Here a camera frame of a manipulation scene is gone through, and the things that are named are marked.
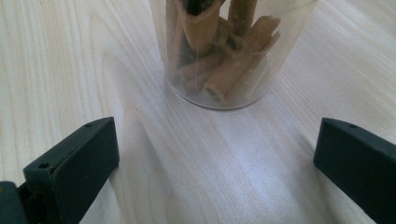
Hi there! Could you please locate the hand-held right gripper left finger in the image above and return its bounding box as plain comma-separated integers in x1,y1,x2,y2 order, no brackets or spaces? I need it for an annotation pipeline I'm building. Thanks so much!
22,117,120,224

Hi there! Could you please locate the tan-lidded jar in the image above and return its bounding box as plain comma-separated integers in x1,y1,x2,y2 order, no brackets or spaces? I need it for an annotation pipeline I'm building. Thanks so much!
148,0,319,110

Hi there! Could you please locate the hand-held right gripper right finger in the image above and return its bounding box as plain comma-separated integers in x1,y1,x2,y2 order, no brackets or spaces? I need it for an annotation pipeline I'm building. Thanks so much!
313,117,396,224

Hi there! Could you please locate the bundle of cinnamon sticks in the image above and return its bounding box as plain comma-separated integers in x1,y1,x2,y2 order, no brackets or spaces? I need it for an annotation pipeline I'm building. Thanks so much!
164,0,282,102

